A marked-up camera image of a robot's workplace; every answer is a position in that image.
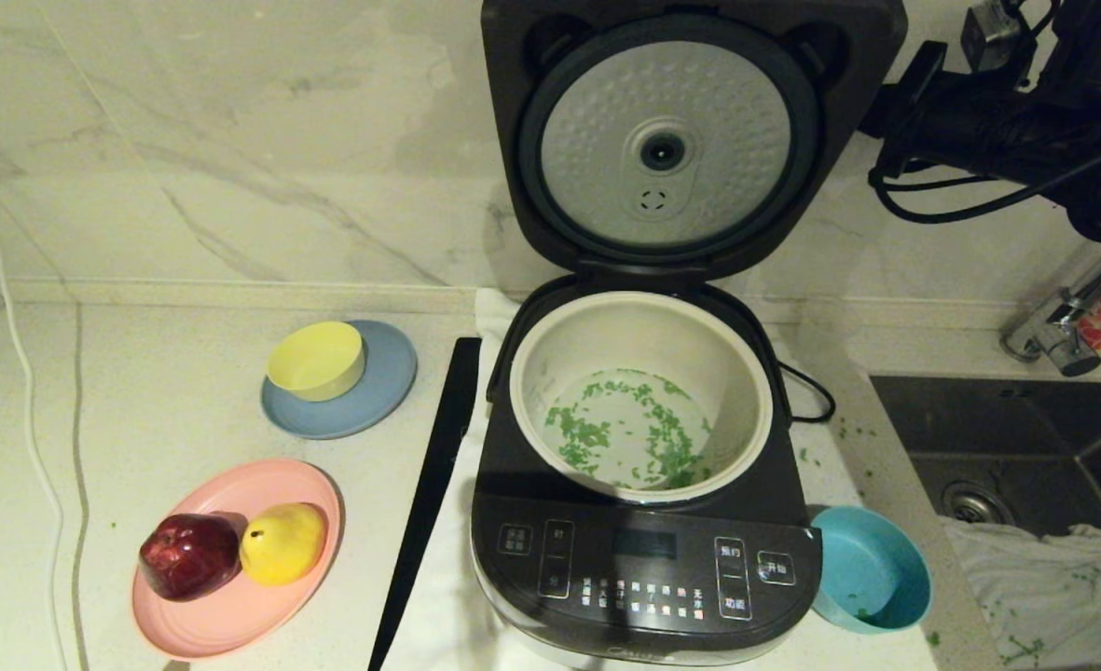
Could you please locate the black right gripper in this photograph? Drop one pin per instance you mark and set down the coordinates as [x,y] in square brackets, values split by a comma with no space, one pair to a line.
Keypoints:
[1007,126]

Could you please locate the dark grey rice cooker lid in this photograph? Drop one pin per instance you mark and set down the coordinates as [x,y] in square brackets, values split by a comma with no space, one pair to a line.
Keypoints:
[653,112]

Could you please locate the chopped green vegetables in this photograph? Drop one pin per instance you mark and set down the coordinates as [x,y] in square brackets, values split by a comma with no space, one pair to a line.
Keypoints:
[625,429]

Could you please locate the teal bowl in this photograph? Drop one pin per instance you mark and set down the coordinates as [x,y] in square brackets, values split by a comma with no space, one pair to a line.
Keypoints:
[867,568]

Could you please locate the white inner pot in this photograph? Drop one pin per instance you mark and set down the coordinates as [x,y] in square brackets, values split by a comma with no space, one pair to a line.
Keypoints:
[550,373]

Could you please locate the dark grey rice cooker base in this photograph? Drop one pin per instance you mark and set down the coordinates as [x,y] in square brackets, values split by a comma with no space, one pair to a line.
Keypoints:
[643,578]

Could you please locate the yellow bowl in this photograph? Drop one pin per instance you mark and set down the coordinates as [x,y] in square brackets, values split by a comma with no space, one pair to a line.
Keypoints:
[315,359]

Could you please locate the chrome faucet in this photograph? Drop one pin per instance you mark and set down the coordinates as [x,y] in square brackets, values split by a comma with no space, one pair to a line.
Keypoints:
[1058,340]

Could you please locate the stainless steel sink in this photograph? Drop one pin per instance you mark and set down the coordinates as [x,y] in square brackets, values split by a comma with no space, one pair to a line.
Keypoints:
[979,419]

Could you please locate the metal sink drain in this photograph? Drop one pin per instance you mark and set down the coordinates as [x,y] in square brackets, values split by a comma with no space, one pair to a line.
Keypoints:
[971,503]

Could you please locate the white cloth with green bits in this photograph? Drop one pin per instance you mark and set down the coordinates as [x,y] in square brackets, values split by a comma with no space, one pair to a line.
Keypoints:
[1044,587]

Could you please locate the black flat strip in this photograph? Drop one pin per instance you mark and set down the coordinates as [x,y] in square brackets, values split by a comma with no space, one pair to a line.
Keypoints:
[438,447]

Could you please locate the blue plate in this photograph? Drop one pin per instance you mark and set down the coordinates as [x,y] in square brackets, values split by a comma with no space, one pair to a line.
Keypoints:
[384,391]

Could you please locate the yellow pear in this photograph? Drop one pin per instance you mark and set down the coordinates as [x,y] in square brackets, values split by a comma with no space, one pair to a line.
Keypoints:
[282,547]

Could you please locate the pink plate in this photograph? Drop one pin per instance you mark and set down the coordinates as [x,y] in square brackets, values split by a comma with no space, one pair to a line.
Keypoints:
[233,617]

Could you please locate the red apple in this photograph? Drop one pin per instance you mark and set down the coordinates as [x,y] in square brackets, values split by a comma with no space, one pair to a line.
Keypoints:
[188,557]

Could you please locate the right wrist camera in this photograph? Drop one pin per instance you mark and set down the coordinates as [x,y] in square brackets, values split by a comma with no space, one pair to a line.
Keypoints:
[990,28]

